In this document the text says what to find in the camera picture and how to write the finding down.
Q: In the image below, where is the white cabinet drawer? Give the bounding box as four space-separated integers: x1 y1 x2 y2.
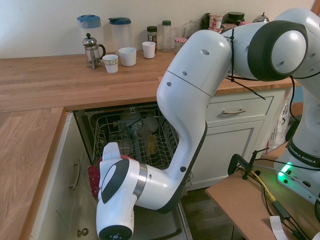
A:
206 96 275 124

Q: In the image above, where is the steel electric kettle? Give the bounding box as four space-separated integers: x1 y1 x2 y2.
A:
252 11 271 24

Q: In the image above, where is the black c-clamp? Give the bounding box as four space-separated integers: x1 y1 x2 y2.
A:
228 147 270 180

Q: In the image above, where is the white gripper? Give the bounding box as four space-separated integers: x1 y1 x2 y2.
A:
101 141 122 162

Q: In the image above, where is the clear pitcher light blue lid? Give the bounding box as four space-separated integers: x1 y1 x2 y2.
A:
76 14 105 60

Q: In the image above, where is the yellow plastic cup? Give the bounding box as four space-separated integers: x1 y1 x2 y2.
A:
145 134 159 155

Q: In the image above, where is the tall clear glass jar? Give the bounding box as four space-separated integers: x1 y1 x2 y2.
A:
189 19 202 36

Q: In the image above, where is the white paper strip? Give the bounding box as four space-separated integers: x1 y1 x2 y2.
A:
269 214 291 240

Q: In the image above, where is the labelled spice jar dark lid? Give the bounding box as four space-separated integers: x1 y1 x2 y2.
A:
146 25 158 50

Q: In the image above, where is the black box appliance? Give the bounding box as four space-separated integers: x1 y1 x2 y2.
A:
200 12 211 31

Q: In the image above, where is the glass french press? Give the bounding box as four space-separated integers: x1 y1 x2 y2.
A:
82 33 107 70

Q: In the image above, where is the red plastic plate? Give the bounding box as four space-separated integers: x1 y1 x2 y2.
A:
87 154 135 199

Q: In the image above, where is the clear plastic container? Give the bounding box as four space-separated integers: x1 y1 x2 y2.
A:
109 133 133 157

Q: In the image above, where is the black cable adapter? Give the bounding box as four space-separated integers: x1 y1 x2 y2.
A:
273 199 292 220

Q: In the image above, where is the grey wire dishwasher rack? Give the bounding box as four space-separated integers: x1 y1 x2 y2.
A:
91 106 193 198

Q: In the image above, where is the white cabinet door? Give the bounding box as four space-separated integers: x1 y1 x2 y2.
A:
191 119 266 190

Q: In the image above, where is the clear bottle green lid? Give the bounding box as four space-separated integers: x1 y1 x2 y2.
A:
161 20 172 53

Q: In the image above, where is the metal drawer handle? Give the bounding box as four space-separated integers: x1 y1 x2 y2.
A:
222 108 246 115

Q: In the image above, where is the slim white cup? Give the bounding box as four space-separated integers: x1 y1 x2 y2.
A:
142 41 156 59

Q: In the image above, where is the metal cabinet bar handle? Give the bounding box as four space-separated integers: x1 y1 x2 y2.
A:
69 159 81 192

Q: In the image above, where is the black lidded jar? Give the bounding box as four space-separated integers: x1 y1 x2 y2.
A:
226 11 246 26

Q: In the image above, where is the wide white cup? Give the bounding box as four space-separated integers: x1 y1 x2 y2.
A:
118 47 137 67

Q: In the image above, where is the brown mounting board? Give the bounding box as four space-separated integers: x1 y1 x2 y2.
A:
205 143 320 240

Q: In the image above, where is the metal cabinet knob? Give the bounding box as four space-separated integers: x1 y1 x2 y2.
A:
76 227 90 238

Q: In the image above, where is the yellow cable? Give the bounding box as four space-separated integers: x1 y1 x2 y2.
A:
251 169 278 201

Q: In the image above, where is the patterned paper cup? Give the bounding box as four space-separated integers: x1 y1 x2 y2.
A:
102 54 119 74

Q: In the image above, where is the clear pitcher dark blue lid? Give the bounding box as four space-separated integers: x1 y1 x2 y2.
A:
108 17 133 55

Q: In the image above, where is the grey dishwasher spray tube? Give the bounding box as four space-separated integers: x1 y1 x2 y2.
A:
124 122 149 162

